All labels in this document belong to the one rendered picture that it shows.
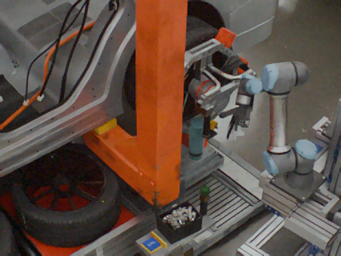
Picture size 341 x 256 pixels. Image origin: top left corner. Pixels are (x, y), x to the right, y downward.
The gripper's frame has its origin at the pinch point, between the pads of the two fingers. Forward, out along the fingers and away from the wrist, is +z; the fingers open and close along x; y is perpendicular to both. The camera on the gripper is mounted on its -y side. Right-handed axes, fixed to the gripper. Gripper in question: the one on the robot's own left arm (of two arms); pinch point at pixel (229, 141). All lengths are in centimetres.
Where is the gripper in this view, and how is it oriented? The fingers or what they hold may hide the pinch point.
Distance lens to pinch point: 348.1
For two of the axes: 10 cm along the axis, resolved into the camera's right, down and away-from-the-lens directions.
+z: -2.3, 9.7, 0.0
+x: -2.0, -0.5, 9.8
